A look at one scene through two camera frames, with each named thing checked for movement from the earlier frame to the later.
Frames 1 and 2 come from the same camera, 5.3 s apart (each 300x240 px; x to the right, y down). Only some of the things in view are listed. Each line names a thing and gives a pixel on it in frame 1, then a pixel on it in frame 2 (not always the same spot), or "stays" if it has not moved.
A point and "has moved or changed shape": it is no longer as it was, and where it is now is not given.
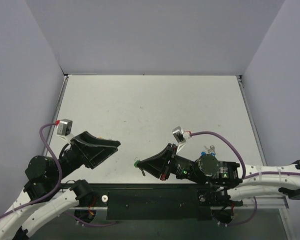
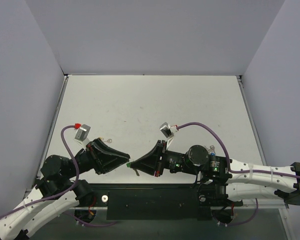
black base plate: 157,201 stays
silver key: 143,171 has moved or changed shape
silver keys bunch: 212,147 stays
